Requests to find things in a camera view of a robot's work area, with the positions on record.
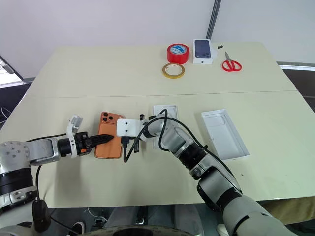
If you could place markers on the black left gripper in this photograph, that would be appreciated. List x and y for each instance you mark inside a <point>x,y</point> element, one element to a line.
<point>82,142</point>

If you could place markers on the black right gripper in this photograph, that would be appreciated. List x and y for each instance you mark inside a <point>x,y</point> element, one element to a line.
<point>137,146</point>

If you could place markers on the orange smartphone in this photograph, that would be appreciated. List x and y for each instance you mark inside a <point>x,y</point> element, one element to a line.
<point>109,151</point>

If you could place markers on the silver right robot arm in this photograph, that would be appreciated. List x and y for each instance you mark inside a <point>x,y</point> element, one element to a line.
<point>221,184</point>

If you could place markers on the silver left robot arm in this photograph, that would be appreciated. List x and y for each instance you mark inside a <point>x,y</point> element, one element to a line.
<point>37,150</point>

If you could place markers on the white box lid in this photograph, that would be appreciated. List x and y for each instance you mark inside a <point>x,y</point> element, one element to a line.
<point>169,111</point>

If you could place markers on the white phone box tray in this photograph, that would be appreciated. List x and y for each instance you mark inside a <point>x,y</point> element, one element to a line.
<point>225,137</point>

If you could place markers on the white box with blue phone print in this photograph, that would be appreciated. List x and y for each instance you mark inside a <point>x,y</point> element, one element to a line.
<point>202,49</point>

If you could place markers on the yellow tape roll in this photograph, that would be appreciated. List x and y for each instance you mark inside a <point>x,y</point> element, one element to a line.
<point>165,72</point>

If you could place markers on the black white sneaker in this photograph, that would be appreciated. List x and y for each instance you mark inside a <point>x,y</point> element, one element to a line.
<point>79,227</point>

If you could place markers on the red tape roll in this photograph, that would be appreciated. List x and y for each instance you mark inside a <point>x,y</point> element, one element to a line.
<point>177,57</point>

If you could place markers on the olive cloth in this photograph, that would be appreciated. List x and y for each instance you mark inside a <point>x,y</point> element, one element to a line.
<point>285,209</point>

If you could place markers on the white bar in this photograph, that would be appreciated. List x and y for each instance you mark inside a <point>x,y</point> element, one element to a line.
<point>297,67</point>

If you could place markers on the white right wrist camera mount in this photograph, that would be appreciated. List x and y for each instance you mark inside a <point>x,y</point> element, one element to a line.
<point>129,126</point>

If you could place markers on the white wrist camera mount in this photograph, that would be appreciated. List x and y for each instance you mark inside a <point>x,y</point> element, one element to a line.
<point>129,126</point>
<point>72,130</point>

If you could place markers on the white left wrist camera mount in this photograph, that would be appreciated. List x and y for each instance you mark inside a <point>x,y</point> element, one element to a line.
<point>72,130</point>

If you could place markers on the white metal frame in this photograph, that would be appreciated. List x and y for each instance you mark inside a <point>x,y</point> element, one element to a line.
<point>9,70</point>

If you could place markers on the grey vertical wall rail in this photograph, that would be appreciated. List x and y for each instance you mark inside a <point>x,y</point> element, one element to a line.
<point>213,19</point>

